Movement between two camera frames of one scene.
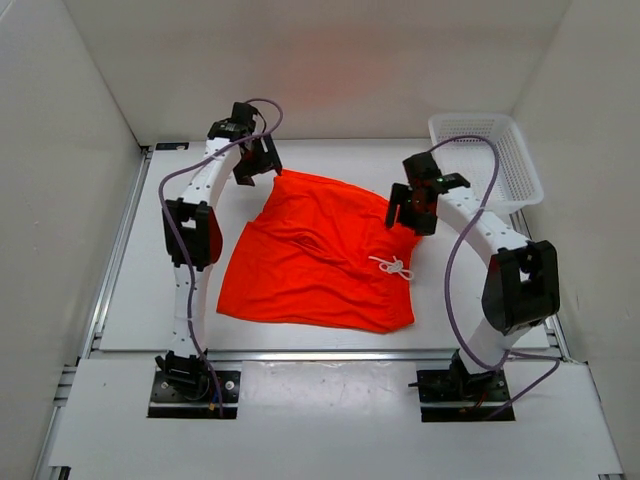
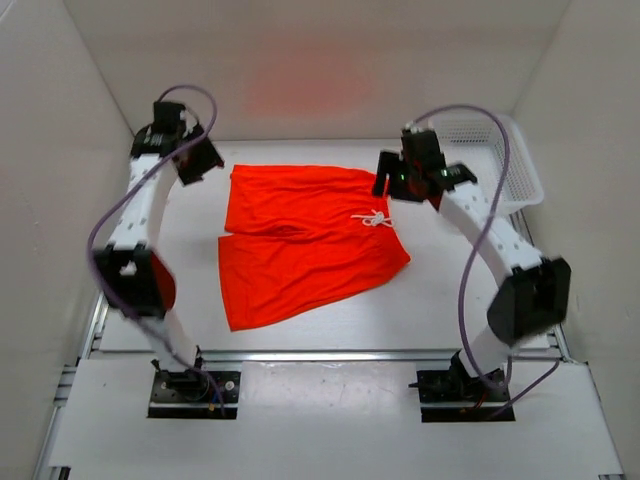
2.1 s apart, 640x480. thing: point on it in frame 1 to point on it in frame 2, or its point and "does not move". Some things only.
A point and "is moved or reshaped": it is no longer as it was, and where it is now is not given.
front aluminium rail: (333, 356) does not move
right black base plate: (453, 396) does not move
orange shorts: (322, 252) is moved or reshaped
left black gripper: (269, 160) to (209, 160)
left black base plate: (174, 399) does not move
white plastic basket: (470, 163) does not move
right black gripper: (398, 197) to (387, 159)
